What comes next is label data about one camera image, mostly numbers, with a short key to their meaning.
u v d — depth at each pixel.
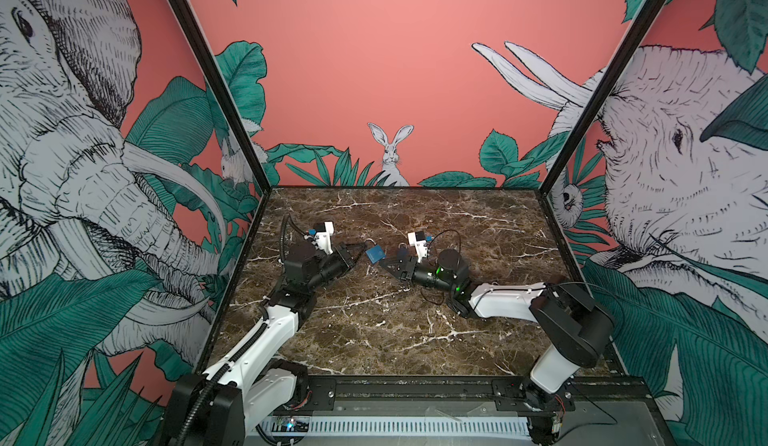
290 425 0.70
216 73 0.87
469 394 0.75
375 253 0.77
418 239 0.78
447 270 0.66
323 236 0.73
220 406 0.39
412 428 0.70
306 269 0.60
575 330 0.45
